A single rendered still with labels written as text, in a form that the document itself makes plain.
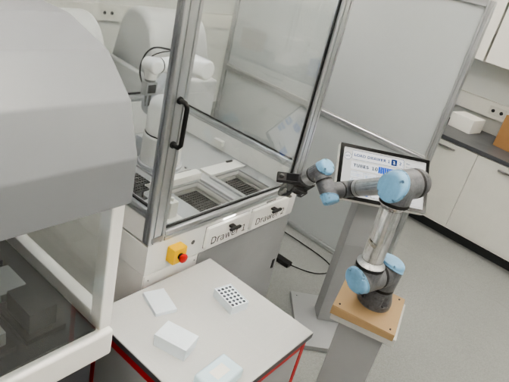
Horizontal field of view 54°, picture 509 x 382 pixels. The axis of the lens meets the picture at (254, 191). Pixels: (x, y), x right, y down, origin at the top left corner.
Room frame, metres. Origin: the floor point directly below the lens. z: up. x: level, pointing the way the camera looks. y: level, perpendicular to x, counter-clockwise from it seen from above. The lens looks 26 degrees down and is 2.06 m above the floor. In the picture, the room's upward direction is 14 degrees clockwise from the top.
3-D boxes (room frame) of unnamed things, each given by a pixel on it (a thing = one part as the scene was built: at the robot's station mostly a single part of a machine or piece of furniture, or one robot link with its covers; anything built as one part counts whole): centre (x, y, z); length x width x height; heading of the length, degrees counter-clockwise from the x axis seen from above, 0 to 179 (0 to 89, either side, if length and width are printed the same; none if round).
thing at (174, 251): (1.69, 0.24, 0.88); 0.07 x 0.05 x 0.07; 146
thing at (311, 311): (2.58, -0.66, 0.51); 0.50 x 0.45 x 1.02; 8
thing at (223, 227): (1.97, 0.07, 0.87); 0.29 x 0.02 x 0.11; 146
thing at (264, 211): (2.23, -0.10, 0.87); 0.29 x 0.02 x 0.11; 146
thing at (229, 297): (1.61, -0.01, 0.78); 0.12 x 0.08 x 0.04; 45
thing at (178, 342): (1.31, 0.14, 0.79); 0.13 x 0.09 x 0.05; 72
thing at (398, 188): (1.72, -0.52, 1.18); 0.15 x 0.12 x 0.55; 130
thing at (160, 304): (1.50, 0.25, 0.77); 0.13 x 0.09 x 0.02; 39
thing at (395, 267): (1.80, -0.62, 0.97); 0.13 x 0.12 x 0.14; 130
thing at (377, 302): (1.81, -0.62, 0.85); 0.15 x 0.15 x 0.10
